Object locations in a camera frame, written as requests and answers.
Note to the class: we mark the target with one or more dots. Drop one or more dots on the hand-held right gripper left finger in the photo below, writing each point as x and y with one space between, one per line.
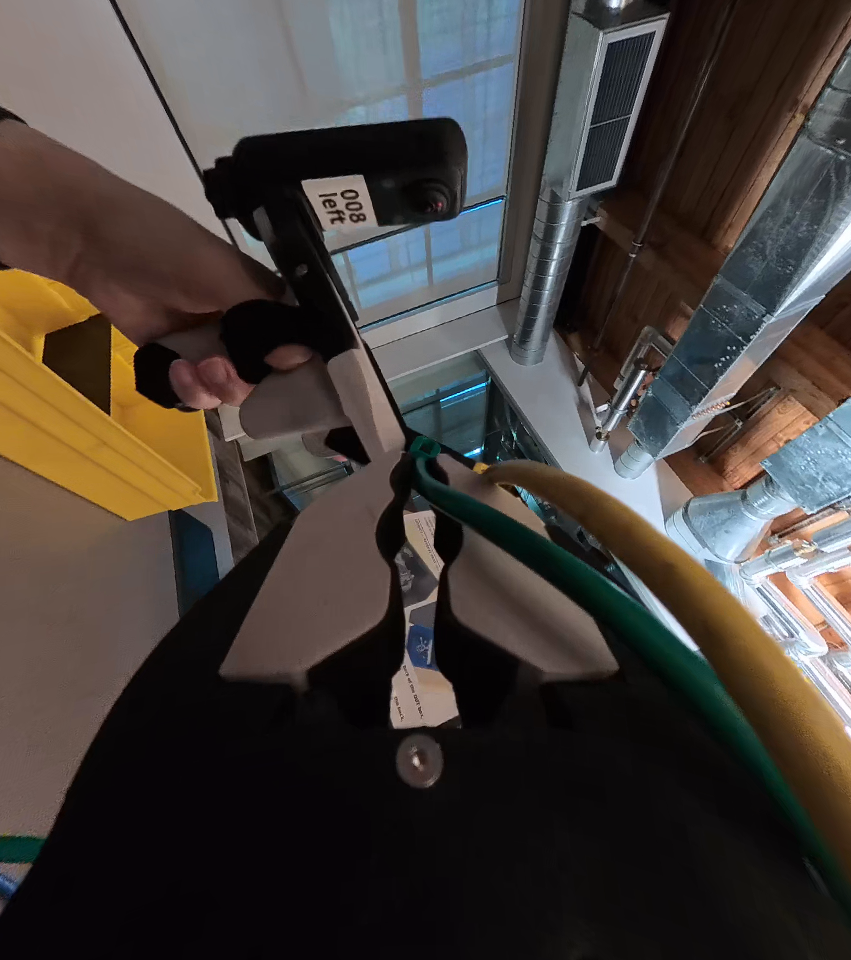
313 592

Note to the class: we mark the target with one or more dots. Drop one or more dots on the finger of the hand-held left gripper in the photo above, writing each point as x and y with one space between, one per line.
365 405

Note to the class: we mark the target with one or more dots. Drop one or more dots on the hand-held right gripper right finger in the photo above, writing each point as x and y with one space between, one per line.
515 622

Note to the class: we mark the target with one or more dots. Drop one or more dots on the person's left hand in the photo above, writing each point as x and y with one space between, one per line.
133 255

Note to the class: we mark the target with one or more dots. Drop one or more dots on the instruction poster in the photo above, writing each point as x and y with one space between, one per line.
419 645

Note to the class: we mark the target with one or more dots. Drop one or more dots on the large window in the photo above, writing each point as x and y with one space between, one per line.
463 90

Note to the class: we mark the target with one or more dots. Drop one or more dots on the silver insulated pipe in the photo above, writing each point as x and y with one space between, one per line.
624 397

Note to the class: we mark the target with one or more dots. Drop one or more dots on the yellow plastic bin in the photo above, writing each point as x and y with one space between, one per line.
58 450

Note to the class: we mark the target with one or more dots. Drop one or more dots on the round spiral air duct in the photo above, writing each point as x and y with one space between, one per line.
545 285

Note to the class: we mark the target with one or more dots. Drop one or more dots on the large silver conical duct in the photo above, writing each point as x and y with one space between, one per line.
725 517

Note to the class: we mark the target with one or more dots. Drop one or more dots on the grey wall air vent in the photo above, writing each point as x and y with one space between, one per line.
605 105

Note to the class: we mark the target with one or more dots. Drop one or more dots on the foil wrapped rectangular duct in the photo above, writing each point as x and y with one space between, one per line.
770 262

